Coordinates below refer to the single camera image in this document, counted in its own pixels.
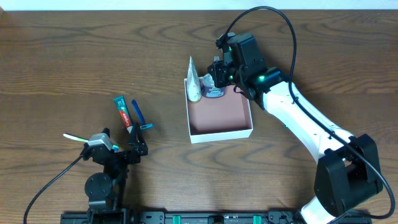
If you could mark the white Pantene tube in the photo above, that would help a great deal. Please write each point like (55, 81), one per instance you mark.
(193, 86)

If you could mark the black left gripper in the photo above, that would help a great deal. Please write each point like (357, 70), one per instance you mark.
(121, 154)

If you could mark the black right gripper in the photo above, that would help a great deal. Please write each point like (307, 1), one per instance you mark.
(217, 73)

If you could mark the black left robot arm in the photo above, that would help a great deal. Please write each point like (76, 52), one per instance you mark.
(105, 189)

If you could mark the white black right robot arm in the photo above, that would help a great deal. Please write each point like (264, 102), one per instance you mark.
(348, 169)

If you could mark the purple hand soap pump bottle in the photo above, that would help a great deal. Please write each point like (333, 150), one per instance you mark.
(208, 89)

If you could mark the green white toothbrush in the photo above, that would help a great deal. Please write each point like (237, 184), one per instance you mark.
(76, 138)

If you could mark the Colgate toothpaste tube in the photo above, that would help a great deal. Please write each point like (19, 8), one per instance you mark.
(123, 110)

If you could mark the white box pink interior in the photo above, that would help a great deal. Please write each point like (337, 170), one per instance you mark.
(218, 119)

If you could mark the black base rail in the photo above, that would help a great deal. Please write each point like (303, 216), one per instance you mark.
(186, 217)

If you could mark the blue disposable razor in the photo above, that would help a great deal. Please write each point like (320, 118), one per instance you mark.
(139, 114)

